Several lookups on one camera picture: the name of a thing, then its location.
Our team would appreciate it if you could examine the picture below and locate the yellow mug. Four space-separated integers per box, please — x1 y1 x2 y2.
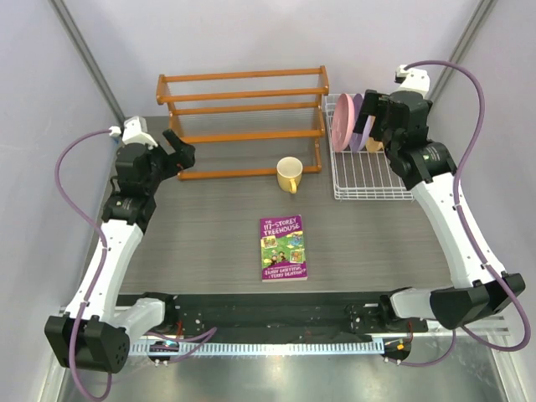
276 157 303 194

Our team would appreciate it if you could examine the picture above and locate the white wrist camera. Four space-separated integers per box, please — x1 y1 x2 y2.
109 116 158 149
394 64 430 98

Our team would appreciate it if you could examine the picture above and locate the purple plate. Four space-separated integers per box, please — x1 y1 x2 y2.
349 94 374 152

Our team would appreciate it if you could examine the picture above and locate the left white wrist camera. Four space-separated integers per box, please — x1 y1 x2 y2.
109 116 158 149

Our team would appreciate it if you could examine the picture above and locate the orange wooden shelf rack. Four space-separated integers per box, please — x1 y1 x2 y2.
156 65 329 173

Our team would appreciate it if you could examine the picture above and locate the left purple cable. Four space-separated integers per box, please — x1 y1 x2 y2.
54 128 114 401

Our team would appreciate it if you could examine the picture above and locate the white slotted cable duct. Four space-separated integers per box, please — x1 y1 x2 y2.
129 338 384 358

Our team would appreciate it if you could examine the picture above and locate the purple treehouse book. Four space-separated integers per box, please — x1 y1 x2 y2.
260 214 308 282

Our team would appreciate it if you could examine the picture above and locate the purple cable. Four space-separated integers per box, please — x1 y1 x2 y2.
401 59 528 351
54 128 114 401

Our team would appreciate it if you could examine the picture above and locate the white wire dish rack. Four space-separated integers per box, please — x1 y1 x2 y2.
322 94 414 201

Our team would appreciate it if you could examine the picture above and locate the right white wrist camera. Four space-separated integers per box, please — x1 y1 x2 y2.
394 64 430 98

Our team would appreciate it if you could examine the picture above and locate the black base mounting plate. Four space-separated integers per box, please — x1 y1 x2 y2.
152 291 428 344

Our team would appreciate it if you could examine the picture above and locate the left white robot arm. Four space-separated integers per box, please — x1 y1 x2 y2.
44 129 195 374

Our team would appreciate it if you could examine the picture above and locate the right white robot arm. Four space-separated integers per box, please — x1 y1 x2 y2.
355 90 526 331

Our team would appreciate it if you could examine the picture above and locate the pink plate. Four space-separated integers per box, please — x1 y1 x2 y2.
331 94 355 152

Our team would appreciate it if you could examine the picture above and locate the front yellow plate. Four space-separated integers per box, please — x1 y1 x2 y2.
365 137 384 153

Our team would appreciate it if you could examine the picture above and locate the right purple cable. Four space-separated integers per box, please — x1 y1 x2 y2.
401 59 528 351

